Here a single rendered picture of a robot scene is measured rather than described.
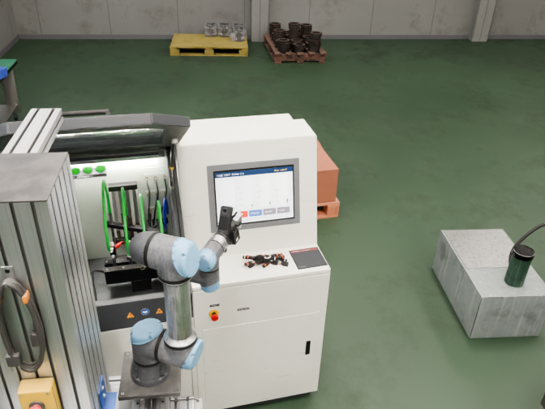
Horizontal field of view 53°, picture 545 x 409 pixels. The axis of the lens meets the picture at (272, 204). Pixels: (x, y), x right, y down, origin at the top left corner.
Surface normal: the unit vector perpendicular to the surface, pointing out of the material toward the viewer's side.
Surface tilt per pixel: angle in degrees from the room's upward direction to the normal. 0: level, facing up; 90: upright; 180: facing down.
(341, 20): 90
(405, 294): 0
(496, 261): 0
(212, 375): 90
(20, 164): 0
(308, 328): 90
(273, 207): 76
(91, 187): 90
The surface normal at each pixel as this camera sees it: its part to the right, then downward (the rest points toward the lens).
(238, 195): 0.25, 0.29
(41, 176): 0.04, -0.85
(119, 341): 0.25, 0.51
